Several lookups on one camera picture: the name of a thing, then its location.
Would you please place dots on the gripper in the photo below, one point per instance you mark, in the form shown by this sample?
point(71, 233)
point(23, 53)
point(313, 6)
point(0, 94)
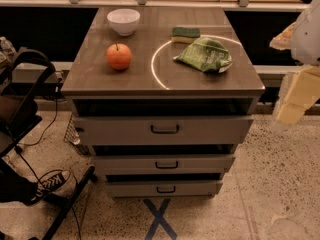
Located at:
point(307, 37)

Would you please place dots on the grey drawer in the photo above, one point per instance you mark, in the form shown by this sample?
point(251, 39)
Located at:
point(163, 164)
point(183, 130)
point(164, 189)

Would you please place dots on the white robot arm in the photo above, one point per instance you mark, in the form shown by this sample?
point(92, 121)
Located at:
point(302, 38)

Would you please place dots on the grey drawer cabinet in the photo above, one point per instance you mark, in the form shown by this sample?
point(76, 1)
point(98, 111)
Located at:
point(154, 85)

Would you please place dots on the green chip bag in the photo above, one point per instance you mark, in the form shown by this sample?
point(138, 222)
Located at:
point(206, 55)

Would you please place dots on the green yellow sponge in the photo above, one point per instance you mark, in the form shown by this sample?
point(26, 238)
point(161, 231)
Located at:
point(184, 35)

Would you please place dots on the red apple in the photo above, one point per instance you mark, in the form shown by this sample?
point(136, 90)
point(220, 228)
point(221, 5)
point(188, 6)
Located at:
point(118, 56)

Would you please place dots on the white bowl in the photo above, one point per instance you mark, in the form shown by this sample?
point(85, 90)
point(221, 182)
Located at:
point(123, 21)

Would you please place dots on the black white sneaker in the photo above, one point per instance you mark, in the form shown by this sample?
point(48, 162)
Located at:
point(49, 183)

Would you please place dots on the wire mesh basket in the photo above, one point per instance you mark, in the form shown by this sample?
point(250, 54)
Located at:
point(72, 138)

